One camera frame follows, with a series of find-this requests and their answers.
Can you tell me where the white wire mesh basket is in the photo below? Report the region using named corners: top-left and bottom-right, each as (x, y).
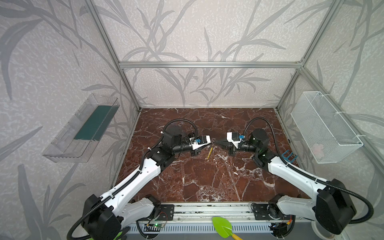
top-left (291, 91), bottom-right (364, 164)

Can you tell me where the blue toy rake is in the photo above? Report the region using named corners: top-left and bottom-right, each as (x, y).
top-left (282, 150), bottom-right (298, 164)

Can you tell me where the green toy shovel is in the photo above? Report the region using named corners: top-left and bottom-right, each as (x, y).
top-left (212, 217), bottom-right (242, 240)

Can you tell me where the pink object in basket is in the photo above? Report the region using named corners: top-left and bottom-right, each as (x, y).
top-left (312, 144), bottom-right (325, 160)

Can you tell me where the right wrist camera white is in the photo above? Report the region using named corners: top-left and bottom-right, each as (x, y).
top-left (227, 132), bottom-right (241, 143)

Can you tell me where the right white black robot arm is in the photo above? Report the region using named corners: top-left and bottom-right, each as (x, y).
top-left (216, 129), bottom-right (357, 235)

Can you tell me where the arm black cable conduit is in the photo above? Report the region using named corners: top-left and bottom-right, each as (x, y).
top-left (66, 118), bottom-right (199, 240)
top-left (243, 116), bottom-right (375, 225)

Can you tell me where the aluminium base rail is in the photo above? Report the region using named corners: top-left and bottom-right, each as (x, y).
top-left (119, 201), bottom-right (331, 240)

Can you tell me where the tape roll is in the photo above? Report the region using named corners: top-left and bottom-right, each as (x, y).
top-left (311, 221), bottom-right (335, 240)

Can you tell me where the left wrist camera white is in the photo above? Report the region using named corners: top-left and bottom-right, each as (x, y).
top-left (192, 136), bottom-right (212, 150)

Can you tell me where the clear plastic wall tray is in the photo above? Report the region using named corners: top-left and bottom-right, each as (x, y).
top-left (43, 94), bottom-right (120, 163)

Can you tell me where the green black work glove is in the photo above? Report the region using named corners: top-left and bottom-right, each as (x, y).
top-left (114, 227), bottom-right (131, 240)

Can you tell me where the aluminium frame crossbar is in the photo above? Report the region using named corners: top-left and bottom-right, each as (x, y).
top-left (119, 62), bottom-right (302, 69)

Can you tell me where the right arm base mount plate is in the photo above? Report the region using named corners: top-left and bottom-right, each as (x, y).
top-left (251, 203), bottom-right (291, 222)

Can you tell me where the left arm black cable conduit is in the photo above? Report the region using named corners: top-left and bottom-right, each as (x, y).
top-left (66, 118), bottom-right (199, 240)

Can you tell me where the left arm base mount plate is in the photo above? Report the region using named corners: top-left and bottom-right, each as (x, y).
top-left (149, 204), bottom-right (175, 221)

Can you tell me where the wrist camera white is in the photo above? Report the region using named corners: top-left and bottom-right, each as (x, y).
top-left (192, 136), bottom-right (212, 150)
top-left (227, 132), bottom-right (241, 143)

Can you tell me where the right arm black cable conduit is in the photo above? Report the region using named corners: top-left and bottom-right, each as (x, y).
top-left (243, 116), bottom-right (375, 225)

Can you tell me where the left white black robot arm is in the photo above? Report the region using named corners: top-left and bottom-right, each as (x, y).
top-left (67, 128), bottom-right (212, 240)

